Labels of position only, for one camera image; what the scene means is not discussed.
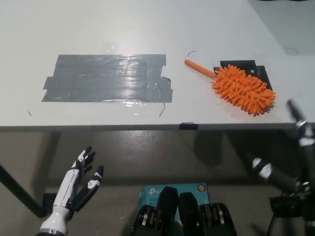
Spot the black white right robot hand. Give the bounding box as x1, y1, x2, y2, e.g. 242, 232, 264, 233
252, 99, 315, 197

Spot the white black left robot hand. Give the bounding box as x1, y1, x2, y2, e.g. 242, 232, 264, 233
40, 146, 104, 234

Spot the orange microfibre duster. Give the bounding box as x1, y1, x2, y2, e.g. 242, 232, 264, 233
184, 59, 276, 116

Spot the black table foot plate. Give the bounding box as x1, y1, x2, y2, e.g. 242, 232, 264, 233
42, 193, 59, 217

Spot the black table leg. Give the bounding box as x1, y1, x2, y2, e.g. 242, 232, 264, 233
0, 163, 46, 218

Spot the teal router box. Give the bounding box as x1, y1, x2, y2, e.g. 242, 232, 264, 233
137, 181, 210, 214

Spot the black tape patch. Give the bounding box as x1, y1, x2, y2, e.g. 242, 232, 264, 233
213, 59, 273, 90

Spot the grey duct tape patch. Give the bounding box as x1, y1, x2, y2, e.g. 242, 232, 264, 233
41, 54, 174, 103

